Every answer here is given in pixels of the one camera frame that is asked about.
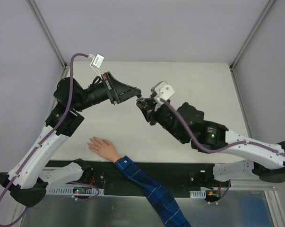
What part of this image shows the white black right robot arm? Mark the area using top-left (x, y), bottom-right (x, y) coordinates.
top-left (136, 95), bottom-right (285, 187)

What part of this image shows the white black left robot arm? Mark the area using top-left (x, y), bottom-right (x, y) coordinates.
top-left (0, 72), bottom-right (141, 208)

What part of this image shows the blue plaid sleeve forearm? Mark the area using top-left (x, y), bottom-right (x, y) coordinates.
top-left (114, 156), bottom-right (191, 227)

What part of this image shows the person's bare hand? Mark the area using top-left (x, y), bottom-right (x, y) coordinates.
top-left (87, 137), bottom-right (121, 163)

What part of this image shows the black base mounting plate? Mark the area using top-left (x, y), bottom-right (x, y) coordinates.
top-left (48, 161), bottom-right (230, 198)

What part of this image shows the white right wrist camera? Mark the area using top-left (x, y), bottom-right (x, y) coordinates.
top-left (150, 81), bottom-right (175, 111)

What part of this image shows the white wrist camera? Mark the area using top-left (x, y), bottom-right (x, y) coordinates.
top-left (150, 81), bottom-right (175, 111)
top-left (87, 53), bottom-right (104, 76)

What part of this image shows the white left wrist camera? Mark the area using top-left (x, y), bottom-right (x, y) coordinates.
top-left (87, 53), bottom-right (104, 76)

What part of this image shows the white slotted cable duct right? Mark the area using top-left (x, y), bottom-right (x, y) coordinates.
top-left (190, 190), bottom-right (207, 199)

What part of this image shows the white slotted cable duct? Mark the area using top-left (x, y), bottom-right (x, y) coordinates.
top-left (190, 190), bottom-right (207, 199)
top-left (46, 186), bottom-right (104, 196)

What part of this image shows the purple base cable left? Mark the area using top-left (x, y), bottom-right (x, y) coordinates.
top-left (69, 181), bottom-right (102, 201)

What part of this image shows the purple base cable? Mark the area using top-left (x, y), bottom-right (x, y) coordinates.
top-left (69, 181), bottom-right (102, 201)
top-left (191, 178), bottom-right (233, 208)

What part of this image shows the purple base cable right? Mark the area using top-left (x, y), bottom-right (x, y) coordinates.
top-left (191, 178), bottom-right (233, 208)

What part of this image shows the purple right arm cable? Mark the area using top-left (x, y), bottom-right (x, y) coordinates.
top-left (161, 99), bottom-right (285, 163)

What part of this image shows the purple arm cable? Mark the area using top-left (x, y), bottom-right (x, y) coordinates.
top-left (0, 53), bottom-right (92, 225)
top-left (161, 99), bottom-right (285, 163)

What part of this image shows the aluminium frame post left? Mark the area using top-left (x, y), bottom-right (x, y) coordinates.
top-left (26, 0), bottom-right (68, 69)

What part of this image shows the aluminium frame post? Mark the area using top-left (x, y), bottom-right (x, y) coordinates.
top-left (26, 0), bottom-right (68, 69)
top-left (229, 0), bottom-right (278, 72)

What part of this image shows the white slotted cable duct left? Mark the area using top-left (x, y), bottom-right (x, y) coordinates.
top-left (46, 186), bottom-right (104, 196)

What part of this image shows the aluminium frame post right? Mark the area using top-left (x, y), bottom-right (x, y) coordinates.
top-left (229, 0), bottom-right (278, 72)

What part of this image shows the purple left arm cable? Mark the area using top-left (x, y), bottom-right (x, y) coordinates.
top-left (0, 53), bottom-right (92, 225)

